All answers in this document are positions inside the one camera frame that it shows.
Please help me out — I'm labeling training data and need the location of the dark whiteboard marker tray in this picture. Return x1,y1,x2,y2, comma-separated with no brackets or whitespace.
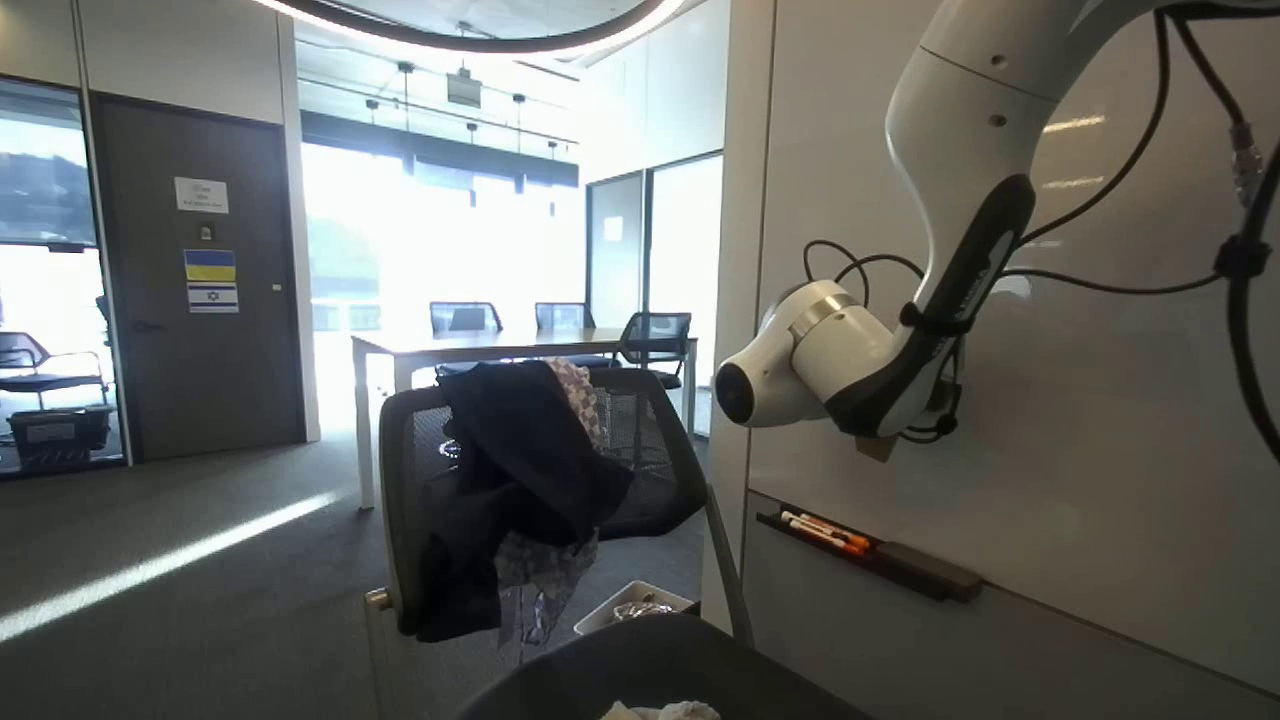
752,490,990,608

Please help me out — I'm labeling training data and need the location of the orange whiteboard marker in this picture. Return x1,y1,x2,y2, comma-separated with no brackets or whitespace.
797,514,877,556
778,505,857,541

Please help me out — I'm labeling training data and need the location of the dark grey chair seat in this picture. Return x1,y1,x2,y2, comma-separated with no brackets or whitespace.
458,610,871,720

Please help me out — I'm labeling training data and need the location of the grey felt tray eraser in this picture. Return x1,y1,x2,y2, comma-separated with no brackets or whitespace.
871,534,990,602

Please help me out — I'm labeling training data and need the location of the large white whiteboard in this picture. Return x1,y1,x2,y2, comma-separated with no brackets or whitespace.
746,0,1280,695

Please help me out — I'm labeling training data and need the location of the dark meeting chair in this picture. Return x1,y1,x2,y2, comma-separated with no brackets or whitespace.
423,297,510,345
532,297,594,340
614,307,698,391

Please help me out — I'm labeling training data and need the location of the grey chair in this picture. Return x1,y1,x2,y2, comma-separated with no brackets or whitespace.
376,358,713,644

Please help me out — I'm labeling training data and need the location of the dark jacket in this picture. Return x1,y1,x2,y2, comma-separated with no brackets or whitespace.
398,357,637,646

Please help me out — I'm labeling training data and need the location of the hanging ceiling sign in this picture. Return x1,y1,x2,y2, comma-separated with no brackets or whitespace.
444,63,490,112

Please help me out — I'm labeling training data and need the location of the white crumpled cloth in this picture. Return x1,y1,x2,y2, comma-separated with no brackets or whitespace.
597,695,725,720

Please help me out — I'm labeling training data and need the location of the blue and yellow poster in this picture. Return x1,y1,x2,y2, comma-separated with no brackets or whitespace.
179,244,246,319

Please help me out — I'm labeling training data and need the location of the white paper door sign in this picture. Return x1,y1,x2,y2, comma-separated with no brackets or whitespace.
171,172,234,221

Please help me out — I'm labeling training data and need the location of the dark brown door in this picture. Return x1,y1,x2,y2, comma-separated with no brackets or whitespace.
89,89,309,466

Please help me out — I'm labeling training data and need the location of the dark side desk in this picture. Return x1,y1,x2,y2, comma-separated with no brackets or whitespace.
0,367,112,395

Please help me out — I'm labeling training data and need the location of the black side chair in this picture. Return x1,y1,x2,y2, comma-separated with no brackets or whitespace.
0,326,57,374

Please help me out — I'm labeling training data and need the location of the silver chair frame tube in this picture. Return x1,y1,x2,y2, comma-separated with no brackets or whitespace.
698,483,758,646

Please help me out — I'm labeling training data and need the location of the round ceiling ring lamp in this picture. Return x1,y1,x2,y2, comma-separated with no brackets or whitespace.
252,0,704,58

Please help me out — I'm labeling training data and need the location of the thin black cable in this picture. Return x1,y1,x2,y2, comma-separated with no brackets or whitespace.
995,263,1230,299
1014,12,1178,252

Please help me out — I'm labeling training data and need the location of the dark wire basket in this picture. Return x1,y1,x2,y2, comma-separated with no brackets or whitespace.
4,402,112,474

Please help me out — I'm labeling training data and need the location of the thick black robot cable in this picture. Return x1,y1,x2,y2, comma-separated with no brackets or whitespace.
1168,2,1280,471

